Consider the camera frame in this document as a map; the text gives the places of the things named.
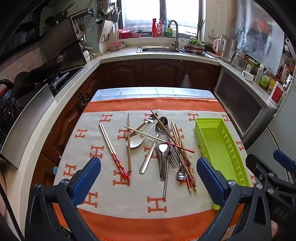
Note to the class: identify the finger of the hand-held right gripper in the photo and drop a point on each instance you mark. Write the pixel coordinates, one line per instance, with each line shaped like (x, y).
(254, 162)
(282, 160)

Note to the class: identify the steel faucet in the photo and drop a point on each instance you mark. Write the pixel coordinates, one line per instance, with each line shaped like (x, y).
(177, 34)

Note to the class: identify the pink and white kettle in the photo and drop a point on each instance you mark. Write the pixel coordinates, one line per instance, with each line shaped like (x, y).
(218, 46)

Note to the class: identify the black electric kettle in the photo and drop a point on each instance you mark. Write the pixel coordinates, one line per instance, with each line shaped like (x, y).
(5, 104)

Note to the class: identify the metal chopstick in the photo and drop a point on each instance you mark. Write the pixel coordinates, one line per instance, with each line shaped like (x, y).
(165, 187)

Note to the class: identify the steel kettle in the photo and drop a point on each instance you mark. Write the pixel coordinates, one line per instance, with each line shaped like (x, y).
(230, 49)

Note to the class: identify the white ceramic spoon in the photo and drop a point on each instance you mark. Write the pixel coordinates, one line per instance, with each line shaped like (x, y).
(135, 141)

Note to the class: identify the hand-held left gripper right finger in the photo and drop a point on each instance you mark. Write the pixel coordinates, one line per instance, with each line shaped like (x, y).
(210, 183)

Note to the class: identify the white cups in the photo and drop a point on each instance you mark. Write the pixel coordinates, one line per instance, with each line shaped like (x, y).
(87, 56)

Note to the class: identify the dark wooden kitchen cabinets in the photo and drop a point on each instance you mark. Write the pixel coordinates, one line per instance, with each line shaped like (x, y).
(157, 71)

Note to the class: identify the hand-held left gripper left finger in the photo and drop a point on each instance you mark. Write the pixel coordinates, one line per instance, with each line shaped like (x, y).
(86, 180)

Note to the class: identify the pale blue table cover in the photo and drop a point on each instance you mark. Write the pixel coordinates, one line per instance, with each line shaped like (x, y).
(138, 92)

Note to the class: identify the black gas stove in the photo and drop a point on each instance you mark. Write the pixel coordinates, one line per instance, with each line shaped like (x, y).
(69, 80)

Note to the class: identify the metal colander with greens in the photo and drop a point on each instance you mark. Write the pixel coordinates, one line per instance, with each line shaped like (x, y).
(193, 46)

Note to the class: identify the white plastic bottle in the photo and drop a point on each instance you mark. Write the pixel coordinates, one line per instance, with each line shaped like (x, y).
(259, 75)

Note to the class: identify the white plastic bag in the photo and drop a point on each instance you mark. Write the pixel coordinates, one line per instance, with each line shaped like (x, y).
(185, 82)

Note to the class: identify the metal fork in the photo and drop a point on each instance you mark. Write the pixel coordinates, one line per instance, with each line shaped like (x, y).
(173, 162)

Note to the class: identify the grey refrigerator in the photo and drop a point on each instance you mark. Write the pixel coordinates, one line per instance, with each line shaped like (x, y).
(277, 129)

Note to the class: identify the green dish soap bottle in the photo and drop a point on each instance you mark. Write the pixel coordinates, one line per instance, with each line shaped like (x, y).
(170, 33)

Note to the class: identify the kitchen window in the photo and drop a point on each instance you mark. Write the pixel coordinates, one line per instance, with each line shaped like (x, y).
(143, 14)

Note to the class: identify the red-labelled white jar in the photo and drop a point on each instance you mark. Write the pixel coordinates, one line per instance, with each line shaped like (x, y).
(276, 93)

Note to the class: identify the light wooden patterned chopstick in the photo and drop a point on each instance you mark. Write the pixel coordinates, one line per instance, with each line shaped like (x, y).
(190, 173)
(193, 183)
(187, 183)
(185, 171)

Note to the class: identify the steel cabinet appliance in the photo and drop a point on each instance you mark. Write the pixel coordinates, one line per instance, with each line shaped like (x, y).
(240, 104)

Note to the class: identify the black wok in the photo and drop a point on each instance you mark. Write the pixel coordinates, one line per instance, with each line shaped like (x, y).
(34, 76)

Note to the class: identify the hanging black frying pan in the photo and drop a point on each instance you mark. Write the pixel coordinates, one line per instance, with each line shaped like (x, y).
(57, 16)

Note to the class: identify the brown wooden chopstick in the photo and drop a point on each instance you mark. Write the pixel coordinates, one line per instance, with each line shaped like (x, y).
(128, 150)
(161, 125)

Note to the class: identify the steel sink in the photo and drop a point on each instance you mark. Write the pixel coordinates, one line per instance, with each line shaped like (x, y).
(159, 49)

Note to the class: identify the white bowl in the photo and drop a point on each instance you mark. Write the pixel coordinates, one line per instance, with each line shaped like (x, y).
(248, 76)

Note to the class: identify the pink lidded food container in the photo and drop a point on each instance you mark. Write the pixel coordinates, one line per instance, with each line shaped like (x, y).
(115, 46)

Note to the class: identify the red spray bottle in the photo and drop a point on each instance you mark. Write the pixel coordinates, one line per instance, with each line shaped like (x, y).
(154, 29)

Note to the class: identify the hanging metal bowls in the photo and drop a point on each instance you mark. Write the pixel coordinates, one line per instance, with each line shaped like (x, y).
(106, 9)

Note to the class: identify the green plastic utensil tray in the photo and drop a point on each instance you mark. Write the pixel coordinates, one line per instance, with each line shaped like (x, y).
(215, 143)

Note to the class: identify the pink plastic basin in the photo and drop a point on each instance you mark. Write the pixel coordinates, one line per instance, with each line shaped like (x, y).
(124, 34)

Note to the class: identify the glass pitcher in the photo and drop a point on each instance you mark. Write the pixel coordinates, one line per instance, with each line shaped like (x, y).
(238, 60)

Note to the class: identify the grey dish cloth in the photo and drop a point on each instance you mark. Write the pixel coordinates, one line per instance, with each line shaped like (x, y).
(93, 55)

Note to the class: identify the yellow oil bottle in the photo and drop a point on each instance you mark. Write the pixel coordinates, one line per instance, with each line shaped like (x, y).
(265, 81)

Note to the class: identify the orange and grey printed blanket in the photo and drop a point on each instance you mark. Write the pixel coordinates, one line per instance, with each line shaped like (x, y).
(138, 208)

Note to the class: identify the steel stove splash guard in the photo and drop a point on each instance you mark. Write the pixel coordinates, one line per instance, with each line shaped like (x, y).
(27, 125)
(64, 44)

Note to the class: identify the pink bowl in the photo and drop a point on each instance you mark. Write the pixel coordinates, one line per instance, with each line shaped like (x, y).
(136, 35)

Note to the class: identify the clear hanging plastic bag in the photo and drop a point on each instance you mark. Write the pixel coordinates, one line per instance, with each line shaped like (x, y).
(259, 32)

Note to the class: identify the hanging kitchen utensils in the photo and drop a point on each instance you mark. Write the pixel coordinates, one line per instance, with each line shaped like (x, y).
(79, 30)

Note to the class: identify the black range hood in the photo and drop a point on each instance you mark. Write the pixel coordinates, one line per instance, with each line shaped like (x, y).
(18, 25)

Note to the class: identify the pink soap bottle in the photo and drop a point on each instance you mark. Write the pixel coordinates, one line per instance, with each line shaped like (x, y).
(160, 29)

